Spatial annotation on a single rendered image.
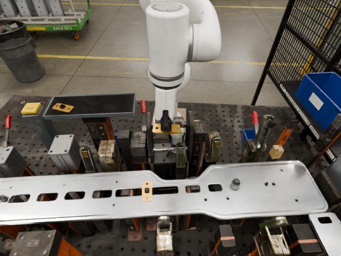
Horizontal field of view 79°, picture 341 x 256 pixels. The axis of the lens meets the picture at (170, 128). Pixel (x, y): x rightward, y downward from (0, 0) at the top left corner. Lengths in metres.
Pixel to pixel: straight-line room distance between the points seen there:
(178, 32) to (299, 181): 0.77
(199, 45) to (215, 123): 1.10
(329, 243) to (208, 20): 0.78
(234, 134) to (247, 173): 0.58
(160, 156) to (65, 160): 0.39
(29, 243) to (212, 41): 0.78
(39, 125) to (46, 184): 0.27
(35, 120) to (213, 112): 1.11
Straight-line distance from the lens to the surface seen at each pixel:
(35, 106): 1.07
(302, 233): 0.92
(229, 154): 1.35
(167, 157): 0.96
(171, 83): 0.48
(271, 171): 0.97
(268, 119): 0.85
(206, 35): 0.45
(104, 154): 0.87
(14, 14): 5.38
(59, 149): 0.91
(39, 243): 0.85
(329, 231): 0.95
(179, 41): 0.44
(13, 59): 3.53
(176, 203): 0.81
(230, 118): 1.57
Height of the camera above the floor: 1.75
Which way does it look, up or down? 47 degrees down
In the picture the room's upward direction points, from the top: straight up
